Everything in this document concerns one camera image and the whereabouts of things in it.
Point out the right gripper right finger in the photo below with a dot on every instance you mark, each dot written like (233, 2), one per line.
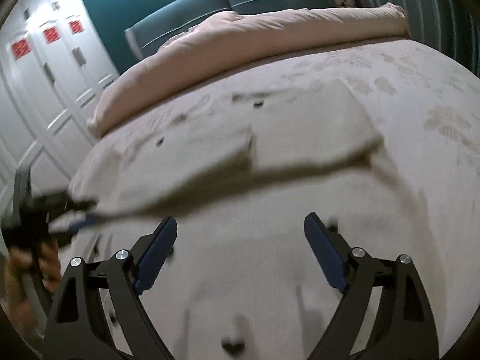
(383, 313)

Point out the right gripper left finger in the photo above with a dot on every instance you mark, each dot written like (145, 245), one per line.
(97, 312)

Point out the beige knitted garment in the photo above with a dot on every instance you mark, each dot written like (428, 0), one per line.
(194, 149)

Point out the person's left hand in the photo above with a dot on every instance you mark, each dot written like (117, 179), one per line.
(17, 306)

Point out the white panelled wardrobe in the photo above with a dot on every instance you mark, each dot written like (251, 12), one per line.
(54, 69)

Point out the floral beige bedspread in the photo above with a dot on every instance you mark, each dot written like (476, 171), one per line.
(242, 269)

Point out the pink rolled duvet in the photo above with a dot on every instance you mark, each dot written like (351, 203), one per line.
(228, 40)

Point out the white pleated curtain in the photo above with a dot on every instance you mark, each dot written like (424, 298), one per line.
(445, 25)

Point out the teal upholstered headboard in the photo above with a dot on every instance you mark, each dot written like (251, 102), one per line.
(149, 34)

